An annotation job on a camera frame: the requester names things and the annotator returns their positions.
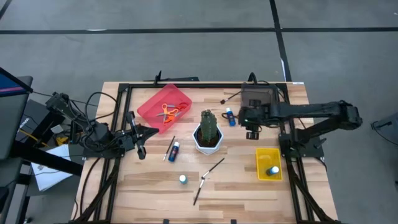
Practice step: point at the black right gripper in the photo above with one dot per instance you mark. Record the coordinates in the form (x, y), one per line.
(255, 116)

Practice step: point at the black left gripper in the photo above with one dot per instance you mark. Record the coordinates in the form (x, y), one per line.
(132, 138)

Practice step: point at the blue white-capped paint bottle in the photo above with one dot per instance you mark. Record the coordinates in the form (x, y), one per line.
(230, 118)
(273, 170)

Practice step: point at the thin light-tipped paintbrush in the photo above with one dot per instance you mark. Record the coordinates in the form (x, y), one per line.
(169, 147)

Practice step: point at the black thick-bristle brush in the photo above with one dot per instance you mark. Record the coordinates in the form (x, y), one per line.
(228, 99)

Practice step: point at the dark blue paint bottle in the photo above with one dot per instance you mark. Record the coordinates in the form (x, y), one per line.
(173, 153)

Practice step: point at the teal striped paint bottle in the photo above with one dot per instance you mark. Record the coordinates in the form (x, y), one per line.
(183, 179)

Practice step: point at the black paintbrush silver ferrule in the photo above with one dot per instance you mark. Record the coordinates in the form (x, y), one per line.
(214, 167)
(198, 193)

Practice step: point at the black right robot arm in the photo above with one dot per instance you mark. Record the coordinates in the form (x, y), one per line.
(311, 110)

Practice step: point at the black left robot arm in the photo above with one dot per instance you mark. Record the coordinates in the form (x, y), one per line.
(99, 133)

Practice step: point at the red translucent plastic bin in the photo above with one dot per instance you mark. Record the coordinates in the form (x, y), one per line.
(152, 109)

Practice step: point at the grey plastic bin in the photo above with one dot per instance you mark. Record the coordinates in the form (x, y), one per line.
(245, 93)

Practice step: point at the yellow plastic basket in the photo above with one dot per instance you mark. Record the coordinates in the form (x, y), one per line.
(264, 158)

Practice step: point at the green cactus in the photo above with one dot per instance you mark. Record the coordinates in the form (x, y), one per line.
(208, 124)

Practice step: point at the white hexagonal plant pot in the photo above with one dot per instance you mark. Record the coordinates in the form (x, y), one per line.
(206, 151)

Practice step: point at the black stand beam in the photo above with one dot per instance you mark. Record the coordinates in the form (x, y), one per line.
(46, 158)

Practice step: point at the white paper sheet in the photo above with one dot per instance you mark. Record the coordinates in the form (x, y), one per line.
(49, 177)

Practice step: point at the black computer case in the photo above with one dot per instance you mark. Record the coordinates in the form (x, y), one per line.
(31, 118)

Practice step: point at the dark flat monitor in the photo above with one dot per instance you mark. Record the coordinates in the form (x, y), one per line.
(12, 124)

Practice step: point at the grey floor object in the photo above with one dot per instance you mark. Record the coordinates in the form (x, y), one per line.
(391, 119)

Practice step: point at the black aluminium table frame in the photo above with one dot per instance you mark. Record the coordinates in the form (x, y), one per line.
(202, 85)

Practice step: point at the black mount bracket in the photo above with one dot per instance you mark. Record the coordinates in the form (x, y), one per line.
(183, 79)

